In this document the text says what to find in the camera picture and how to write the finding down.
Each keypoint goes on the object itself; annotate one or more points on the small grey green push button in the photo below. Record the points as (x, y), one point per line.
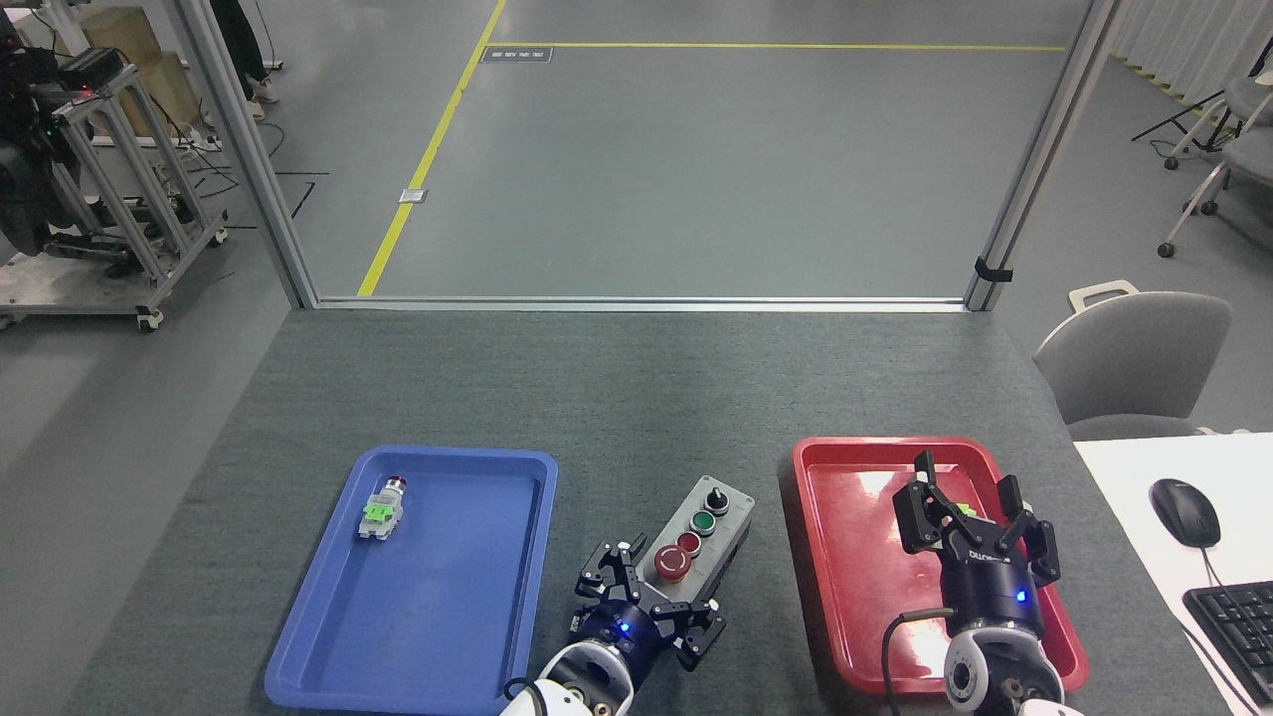
(380, 512)

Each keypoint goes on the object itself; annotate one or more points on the grey chair on wheels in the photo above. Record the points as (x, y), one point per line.
(1251, 97)
(1248, 159)

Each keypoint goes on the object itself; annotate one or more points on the black keyboard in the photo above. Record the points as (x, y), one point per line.
(1238, 631)

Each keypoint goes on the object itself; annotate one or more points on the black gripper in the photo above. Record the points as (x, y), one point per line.
(995, 589)
(622, 628)

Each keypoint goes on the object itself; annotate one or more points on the white desk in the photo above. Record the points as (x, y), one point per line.
(1124, 497)

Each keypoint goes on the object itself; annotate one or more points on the grey control box with buttons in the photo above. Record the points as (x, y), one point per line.
(711, 547)

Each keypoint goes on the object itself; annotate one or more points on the silver floor socket plate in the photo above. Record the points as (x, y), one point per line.
(413, 195)

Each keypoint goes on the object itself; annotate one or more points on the aluminium frame cart on wheels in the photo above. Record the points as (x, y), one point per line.
(129, 199)

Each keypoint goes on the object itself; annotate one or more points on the small green part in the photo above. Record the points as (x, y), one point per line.
(967, 511)

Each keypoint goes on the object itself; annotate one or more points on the black robot machine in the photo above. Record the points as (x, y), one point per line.
(25, 189)

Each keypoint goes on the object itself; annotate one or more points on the cardboard box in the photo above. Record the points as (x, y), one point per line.
(149, 70)

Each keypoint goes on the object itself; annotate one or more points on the silver aluminium post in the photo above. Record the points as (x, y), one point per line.
(1044, 149)
(249, 149)

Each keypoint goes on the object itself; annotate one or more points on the grey office chair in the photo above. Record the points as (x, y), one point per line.
(1134, 358)

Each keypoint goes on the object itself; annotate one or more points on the red plastic tray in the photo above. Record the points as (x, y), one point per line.
(855, 567)

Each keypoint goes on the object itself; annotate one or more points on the black clamp on post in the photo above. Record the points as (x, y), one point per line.
(992, 269)

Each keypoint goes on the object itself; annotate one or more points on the person's legs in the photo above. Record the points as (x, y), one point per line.
(239, 40)

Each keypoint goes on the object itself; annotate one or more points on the blue plastic tray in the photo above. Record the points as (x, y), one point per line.
(428, 597)

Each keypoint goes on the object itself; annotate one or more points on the black computer mouse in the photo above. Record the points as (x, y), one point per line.
(1185, 512)

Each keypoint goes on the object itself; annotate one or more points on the white curtain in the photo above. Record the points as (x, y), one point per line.
(1203, 45)

